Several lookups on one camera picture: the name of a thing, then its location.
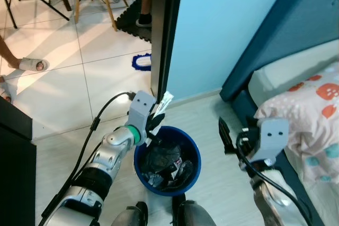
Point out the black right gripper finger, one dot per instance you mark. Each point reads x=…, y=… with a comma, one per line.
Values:
x=226, y=133

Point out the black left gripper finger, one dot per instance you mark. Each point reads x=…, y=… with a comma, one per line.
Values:
x=161, y=122
x=159, y=111

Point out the white wrapper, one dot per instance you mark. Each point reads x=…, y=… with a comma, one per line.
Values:
x=166, y=101

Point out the pink orange spotted pillow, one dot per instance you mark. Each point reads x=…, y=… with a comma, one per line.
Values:
x=312, y=115

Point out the black bin liner bag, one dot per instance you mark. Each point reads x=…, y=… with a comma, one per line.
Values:
x=159, y=157

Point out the blue round trash bin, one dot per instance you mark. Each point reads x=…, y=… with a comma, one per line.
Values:
x=197, y=165

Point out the dark brown door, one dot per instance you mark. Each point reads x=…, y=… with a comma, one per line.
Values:
x=161, y=25

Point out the robot right leg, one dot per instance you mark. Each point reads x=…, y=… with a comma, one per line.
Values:
x=198, y=215

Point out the black shoe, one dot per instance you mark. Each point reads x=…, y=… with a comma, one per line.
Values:
x=144, y=22

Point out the black foam floor mat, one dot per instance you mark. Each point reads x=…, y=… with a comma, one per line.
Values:
x=132, y=25

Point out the white printed slipper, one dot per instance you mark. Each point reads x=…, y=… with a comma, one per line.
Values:
x=34, y=65
x=4, y=91

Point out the black cabinet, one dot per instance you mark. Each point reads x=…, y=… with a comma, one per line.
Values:
x=16, y=173

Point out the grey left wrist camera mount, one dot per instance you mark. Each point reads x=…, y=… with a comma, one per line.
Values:
x=140, y=110

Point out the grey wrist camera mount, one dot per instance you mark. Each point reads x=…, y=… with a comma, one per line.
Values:
x=140, y=110
x=273, y=133

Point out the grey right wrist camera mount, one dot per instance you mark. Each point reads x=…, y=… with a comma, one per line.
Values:
x=273, y=133

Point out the teal bed frame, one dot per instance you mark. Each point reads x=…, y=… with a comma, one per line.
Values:
x=296, y=19

